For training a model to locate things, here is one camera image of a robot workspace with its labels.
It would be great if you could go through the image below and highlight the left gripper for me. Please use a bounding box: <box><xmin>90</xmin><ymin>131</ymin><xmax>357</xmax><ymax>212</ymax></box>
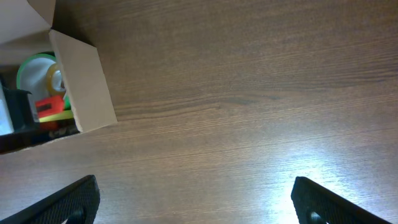
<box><xmin>1</xmin><ymin>75</ymin><xmax>80</xmax><ymax>154</ymax></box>

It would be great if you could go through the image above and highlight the yellow highlighter pen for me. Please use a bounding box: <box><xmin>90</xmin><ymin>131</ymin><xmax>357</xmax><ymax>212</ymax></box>
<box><xmin>38</xmin><ymin>110</ymin><xmax>74</xmax><ymax>123</ymax></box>

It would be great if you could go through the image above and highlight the green tape roll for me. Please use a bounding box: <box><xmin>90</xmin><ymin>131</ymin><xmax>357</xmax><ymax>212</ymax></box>
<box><xmin>16</xmin><ymin>52</ymin><xmax>71</xmax><ymax>110</ymax></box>

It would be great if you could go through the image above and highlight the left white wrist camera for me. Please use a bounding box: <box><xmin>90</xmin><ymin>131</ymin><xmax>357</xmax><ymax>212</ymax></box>
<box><xmin>0</xmin><ymin>85</ymin><xmax>14</xmax><ymax>136</ymax></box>

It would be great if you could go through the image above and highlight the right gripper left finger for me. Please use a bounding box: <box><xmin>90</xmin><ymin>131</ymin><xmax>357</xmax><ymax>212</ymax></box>
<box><xmin>1</xmin><ymin>175</ymin><xmax>100</xmax><ymax>224</ymax></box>

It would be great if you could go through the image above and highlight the red black stapler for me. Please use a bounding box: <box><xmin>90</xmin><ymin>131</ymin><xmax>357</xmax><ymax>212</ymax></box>
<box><xmin>35</xmin><ymin>95</ymin><xmax>65</xmax><ymax>131</ymax></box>

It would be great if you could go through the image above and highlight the small yellow tape roll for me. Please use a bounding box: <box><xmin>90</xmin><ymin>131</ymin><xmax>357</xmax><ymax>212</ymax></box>
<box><xmin>45</xmin><ymin>63</ymin><xmax>66</xmax><ymax>97</ymax></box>

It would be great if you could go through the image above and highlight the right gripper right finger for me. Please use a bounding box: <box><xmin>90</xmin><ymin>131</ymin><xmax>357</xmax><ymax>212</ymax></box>
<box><xmin>291</xmin><ymin>177</ymin><xmax>390</xmax><ymax>224</ymax></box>

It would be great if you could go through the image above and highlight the brown cardboard box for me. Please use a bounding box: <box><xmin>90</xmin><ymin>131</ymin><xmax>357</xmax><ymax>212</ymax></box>
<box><xmin>0</xmin><ymin>0</ymin><xmax>119</xmax><ymax>155</ymax></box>

